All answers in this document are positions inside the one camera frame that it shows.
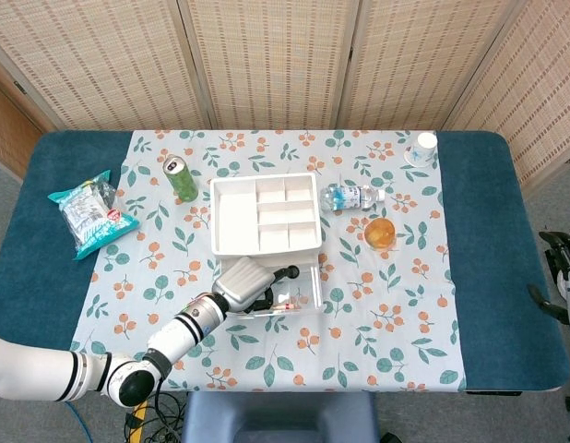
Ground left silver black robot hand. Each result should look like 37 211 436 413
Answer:
211 256 302 317

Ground clear plastic container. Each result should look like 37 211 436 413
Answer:
220 257 325 320

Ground white drawer organizer box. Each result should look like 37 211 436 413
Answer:
208 172 325 269

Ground teal table cover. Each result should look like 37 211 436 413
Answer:
0 130 570 394

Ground green drink can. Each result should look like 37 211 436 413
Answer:
162 155 199 203

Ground floral leaf tablecloth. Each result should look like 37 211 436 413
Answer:
67 128 469 393

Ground clear water bottle blue label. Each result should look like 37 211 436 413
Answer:
319 183 387 213

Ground blue padded chair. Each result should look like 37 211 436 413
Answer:
181 390 381 443

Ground orange jelly cup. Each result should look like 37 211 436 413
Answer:
362 216 399 253

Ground teal snack bag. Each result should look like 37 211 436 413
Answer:
47 169 142 262

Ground yellow black floor tape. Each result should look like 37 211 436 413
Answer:
127 400 150 443

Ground woven bamboo screen panel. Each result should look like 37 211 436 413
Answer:
444 0 570 198
178 0 361 131
338 0 530 131
0 0 213 133

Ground white paper cup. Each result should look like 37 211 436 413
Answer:
403 132 439 167

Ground brown woven screen panel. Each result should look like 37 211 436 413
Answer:
0 77 47 180

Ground black floor cables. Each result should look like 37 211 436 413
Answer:
123 391 190 443

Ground blue floor cable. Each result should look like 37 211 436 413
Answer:
63 400 96 443

